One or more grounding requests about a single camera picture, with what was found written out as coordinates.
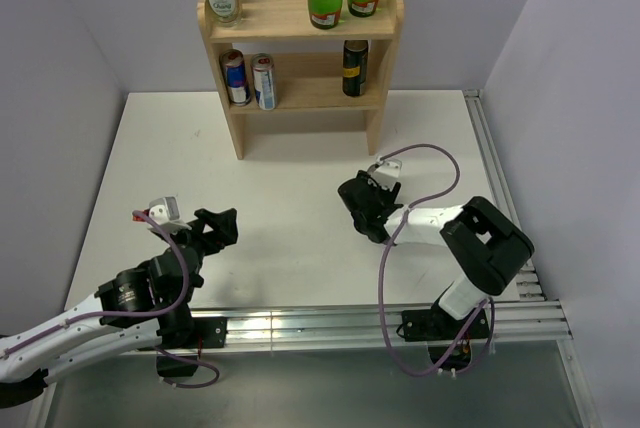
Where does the black yellow soda can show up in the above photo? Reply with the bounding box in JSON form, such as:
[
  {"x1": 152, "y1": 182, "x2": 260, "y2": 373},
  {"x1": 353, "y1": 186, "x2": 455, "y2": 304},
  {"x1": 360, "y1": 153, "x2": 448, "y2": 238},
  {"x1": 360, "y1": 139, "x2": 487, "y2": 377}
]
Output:
[{"x1": 342, "y1": 40, "x2": 369, "y2": 97}]

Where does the red bull can red tab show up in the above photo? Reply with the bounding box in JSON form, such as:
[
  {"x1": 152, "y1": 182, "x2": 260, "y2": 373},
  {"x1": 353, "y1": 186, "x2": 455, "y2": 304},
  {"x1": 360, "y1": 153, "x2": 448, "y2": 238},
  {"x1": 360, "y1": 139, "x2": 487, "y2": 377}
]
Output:
[{"x1": 220, "y1": 49, "x2": 251, "y2": 106}]

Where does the red bull can blue silver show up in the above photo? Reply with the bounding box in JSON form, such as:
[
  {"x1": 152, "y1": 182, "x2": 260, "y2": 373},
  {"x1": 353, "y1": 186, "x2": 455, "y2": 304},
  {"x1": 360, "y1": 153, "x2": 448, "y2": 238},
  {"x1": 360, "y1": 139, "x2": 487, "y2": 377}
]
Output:
[{"x1": 251, "y1": 53, "x2": 277, "y2": 111}]

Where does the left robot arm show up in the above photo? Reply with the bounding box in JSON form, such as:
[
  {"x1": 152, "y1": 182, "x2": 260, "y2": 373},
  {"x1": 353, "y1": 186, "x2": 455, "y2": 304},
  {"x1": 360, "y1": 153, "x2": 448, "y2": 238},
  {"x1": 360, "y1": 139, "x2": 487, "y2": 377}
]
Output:
[{"x1": 1, "y1": 199, "x2": 238, "y2": 408}]

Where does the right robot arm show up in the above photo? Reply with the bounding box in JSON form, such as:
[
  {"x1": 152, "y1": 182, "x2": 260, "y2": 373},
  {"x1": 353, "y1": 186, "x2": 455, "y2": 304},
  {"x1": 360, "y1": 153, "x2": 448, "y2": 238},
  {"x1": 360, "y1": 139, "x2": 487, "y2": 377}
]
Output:
[{"x1": 338, "y1": 171, "x2": 535, "y2": 338}]

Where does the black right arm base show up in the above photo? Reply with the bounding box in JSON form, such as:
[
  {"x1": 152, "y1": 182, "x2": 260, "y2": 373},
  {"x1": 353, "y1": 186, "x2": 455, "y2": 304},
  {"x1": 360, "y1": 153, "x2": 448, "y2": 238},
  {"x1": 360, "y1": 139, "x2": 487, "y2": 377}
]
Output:
[{"x1": 396, "y1": 305, "x2": 495, "y2": 375}]

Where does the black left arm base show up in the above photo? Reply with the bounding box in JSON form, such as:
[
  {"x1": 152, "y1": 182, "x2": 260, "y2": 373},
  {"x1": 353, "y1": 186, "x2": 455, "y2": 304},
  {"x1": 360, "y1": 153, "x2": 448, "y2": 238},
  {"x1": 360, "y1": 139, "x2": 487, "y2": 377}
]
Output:
[{"x1": 156, "y1": 316, "x2": 228, "y2": 383}]

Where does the wooden shelf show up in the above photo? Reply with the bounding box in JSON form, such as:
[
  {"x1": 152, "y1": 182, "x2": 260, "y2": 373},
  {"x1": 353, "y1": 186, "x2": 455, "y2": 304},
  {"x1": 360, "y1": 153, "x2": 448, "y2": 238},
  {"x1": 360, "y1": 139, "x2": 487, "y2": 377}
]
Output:
[{"x1": 197, "y1": 0, "x2": 405, "y2": 159}]

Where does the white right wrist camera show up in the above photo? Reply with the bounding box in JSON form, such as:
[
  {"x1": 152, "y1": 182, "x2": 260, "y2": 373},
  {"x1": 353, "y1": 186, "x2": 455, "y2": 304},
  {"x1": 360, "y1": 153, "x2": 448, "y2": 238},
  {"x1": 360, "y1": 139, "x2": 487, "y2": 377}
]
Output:
[{"x1": 366, "y1": 157, "x2": 402, "y2": 191}]

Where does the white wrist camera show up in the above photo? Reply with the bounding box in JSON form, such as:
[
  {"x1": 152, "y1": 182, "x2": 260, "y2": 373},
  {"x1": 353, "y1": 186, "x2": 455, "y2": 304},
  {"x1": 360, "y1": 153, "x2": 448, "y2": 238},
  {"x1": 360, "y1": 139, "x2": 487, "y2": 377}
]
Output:
[
  {"x1": 366, "y1": 157, "x2": 402, "y2": 191},
  {"x1": 142, "y1": 196, "x2": 191, "y2": 235}
]

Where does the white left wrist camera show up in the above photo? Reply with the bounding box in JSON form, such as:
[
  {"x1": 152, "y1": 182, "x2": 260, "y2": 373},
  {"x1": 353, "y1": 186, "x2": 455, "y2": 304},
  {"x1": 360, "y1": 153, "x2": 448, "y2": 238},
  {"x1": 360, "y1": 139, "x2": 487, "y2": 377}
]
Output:
[{"x1": 142, "y1": 196, "x2": 191, "y2": 235}]

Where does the aluminium rail frame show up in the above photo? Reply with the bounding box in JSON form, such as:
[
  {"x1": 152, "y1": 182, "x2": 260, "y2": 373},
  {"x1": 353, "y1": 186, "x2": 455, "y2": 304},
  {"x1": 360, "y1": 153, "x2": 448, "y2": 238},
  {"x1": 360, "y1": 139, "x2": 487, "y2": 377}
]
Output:
[{"x1": 29, "y1": 88, "x2": 601, "y2": 428}]

